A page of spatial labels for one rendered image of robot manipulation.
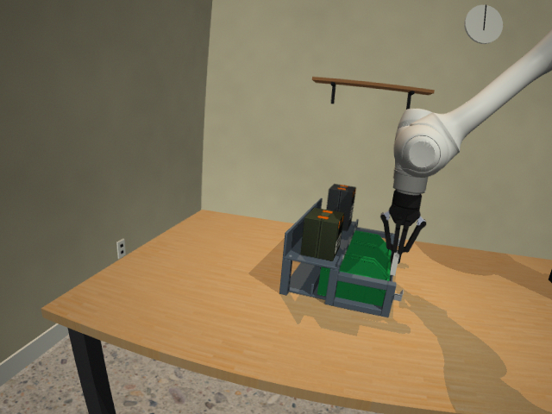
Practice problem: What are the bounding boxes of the grey metal shelf rack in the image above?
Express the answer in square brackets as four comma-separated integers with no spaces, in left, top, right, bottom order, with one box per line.
[279,198,404,317]

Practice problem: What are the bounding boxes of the green bin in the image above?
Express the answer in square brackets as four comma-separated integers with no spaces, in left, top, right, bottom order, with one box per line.
[317,256,390,306]
[351,230,392,260]
[345,241,391,278]

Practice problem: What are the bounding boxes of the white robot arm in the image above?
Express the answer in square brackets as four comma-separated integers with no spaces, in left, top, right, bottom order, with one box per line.
[393,29,552,195]

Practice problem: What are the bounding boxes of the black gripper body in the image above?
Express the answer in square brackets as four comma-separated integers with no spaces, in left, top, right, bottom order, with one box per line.
[389,190,422,226]

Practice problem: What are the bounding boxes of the black case with orange latches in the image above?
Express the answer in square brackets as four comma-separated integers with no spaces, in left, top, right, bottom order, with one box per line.
[326,184,356,231]

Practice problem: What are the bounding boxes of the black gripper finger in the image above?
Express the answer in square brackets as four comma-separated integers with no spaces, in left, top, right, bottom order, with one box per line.
[380,211,402,275]
[392,215,426,276]

